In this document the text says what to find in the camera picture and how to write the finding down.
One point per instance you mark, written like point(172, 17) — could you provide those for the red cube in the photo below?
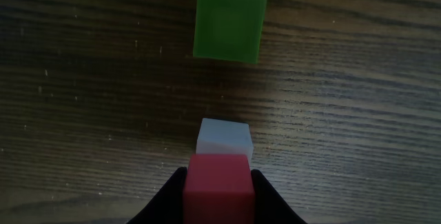
point(218, 186)

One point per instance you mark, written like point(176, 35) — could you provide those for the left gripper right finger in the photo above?
point(268, 203)

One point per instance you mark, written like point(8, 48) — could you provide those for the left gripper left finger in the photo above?
point(169, 200)

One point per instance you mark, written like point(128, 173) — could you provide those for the white cube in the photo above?
point(224, 136)

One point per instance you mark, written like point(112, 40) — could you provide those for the green cube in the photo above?
point(229, 25)

